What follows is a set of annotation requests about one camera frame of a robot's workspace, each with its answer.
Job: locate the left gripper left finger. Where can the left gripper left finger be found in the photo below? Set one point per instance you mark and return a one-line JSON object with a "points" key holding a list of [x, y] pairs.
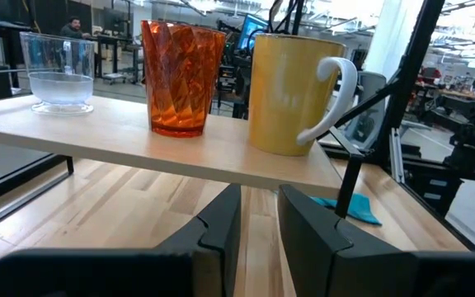
{"points": [[217, 239]]}

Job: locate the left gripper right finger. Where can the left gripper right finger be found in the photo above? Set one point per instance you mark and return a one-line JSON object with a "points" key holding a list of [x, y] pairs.
{"points": [[316, 255]]}

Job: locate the red faceted plastic cup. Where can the red faceted plastic cup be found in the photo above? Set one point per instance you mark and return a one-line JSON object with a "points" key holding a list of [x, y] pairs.
{"points": [[182, 78]]}

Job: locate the small clear plastic cup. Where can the small clear plastic cup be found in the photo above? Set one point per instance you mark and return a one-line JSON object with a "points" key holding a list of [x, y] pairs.
{"points": [[60, 78]]}

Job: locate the blue microfibre cloth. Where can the blue microfibre cloth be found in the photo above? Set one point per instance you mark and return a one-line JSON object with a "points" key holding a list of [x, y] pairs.
{"points": [[363, 208]]}

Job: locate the grey office chair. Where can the grey office chair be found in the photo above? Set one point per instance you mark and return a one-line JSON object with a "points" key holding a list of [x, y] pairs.
{"points": [[371, 111]]}

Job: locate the computer monitor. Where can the computer monitor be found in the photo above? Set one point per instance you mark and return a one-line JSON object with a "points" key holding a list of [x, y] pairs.
{"points": [[250, 31]]}

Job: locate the white pillar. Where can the white pillar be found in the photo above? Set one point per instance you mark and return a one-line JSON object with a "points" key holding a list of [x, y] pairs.
{"points": [[392, 37]]}

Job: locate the person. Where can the person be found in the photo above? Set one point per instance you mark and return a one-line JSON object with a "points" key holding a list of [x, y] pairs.
{"points": [[71, 29]]}

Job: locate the black metal table frame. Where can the black metal table frame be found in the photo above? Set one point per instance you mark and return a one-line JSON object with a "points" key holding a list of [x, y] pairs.
{"points": [[410, 74]]}

